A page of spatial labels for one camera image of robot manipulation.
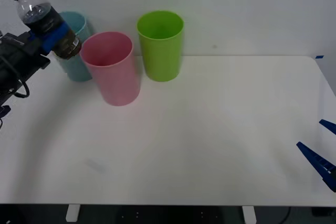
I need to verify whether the dark drink plastic bottle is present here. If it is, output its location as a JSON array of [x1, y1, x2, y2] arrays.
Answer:
[[4, 0, 82, 60]]

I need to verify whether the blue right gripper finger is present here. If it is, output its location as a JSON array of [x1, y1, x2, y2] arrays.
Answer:
[[319, 119, 336, 133], [296, 141, 336, 193]]

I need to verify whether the green plastic bin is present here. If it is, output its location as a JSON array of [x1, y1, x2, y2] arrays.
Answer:
[[136, 10, 185, 82]]

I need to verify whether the pale blue plastic bin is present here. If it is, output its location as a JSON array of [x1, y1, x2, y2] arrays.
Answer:
[[54, 11, 94, 82]]

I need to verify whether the white table leg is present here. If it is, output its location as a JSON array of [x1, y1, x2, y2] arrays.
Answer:
[[241, 205, 257, 224], [65, 204, 81, 222]]

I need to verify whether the pink plastic bin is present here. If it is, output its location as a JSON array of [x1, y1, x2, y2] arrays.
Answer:
[[79, 31, 141, 107]]

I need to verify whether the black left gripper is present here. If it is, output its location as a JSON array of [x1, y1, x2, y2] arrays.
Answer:
[[7, 23, 72, 79]]

